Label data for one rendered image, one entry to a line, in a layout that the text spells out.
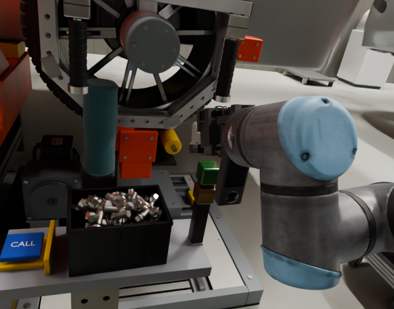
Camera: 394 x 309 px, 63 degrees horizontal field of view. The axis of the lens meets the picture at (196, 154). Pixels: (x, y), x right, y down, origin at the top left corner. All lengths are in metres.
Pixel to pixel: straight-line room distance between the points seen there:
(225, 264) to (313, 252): 0.93
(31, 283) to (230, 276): 0.75
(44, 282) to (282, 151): 0.52
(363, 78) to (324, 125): 5.90
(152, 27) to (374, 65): 5.67
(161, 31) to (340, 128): 0.54
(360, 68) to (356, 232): 5.78
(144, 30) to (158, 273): 0.54
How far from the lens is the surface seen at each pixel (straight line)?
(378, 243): 0.46
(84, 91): 0.75
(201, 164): 0.68
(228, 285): 1.24
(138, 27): 0.80
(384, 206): 0.46
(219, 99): 0.80
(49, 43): 0.96
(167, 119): 1.03
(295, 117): 0.35
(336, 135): 0.37
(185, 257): 0.75
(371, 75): 6.33
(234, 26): 0.78
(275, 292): 1.38
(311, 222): 0.37
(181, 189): 1.51
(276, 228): 0.38
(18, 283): 0.72
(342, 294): 1.52
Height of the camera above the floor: 0.97
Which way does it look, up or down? 26 degrees down
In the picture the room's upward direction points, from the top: 9 degrees clockwise
